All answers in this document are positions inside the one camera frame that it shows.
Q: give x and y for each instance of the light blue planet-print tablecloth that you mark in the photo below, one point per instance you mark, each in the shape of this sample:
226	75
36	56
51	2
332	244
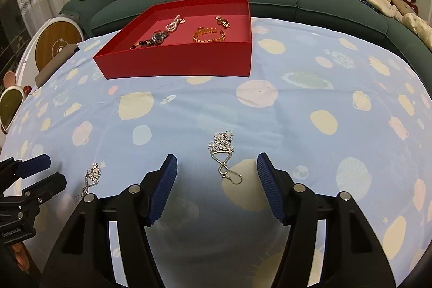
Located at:
303	99

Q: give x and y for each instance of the white round device wooden disc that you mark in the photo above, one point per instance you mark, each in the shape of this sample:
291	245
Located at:
50	45

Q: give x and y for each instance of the beige satin cushion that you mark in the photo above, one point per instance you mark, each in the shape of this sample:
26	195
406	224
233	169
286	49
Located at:
416	26

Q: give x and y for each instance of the gold link wristwatch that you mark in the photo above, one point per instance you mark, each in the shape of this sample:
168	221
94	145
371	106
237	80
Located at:
223	22

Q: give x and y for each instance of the silver metal wristwatch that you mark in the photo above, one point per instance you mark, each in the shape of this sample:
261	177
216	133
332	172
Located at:
158	37

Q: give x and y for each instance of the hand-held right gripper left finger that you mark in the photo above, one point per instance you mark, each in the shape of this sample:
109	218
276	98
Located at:
163	190

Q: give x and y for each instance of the gold woven bangle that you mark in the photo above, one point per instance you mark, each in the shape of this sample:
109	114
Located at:
207	39

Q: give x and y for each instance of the person's left hand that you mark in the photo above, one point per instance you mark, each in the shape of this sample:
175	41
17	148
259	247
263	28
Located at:
21	257

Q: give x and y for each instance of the red cardboard box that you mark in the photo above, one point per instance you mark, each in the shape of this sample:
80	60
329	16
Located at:
168	62

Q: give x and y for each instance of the silver floral drop earring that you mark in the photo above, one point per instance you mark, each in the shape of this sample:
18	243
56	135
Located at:
222	141
94	171

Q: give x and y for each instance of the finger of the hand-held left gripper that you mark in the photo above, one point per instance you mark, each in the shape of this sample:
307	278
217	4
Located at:
47	186
35	165

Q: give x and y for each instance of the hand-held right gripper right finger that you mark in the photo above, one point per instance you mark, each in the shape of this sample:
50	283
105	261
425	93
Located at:
271	190

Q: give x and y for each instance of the white mouse-eared device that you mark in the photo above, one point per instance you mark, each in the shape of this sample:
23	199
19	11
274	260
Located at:
11	105

